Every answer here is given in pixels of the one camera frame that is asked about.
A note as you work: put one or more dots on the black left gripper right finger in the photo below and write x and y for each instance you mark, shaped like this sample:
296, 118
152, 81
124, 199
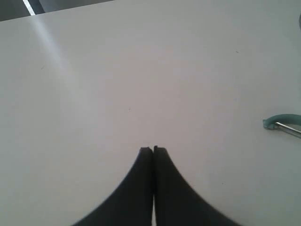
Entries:
176, 202

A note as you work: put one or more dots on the teal handled vegetable peeler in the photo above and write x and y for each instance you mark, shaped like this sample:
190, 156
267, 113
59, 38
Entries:
288, 123

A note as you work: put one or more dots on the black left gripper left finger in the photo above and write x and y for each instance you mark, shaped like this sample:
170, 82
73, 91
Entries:
131, 203

